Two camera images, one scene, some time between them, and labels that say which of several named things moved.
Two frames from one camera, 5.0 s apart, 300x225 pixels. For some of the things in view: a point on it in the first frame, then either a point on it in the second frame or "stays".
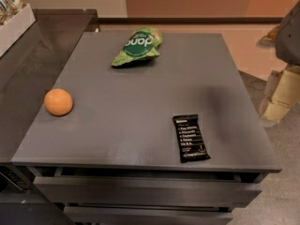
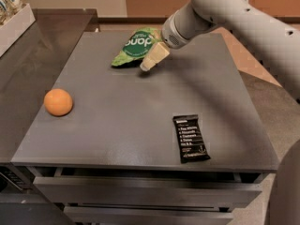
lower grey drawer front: x=143 y=215 stays
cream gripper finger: x=282 y=93 → x=175 y=34
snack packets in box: x=11 y=3 stays
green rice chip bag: x=142 y=44 stays
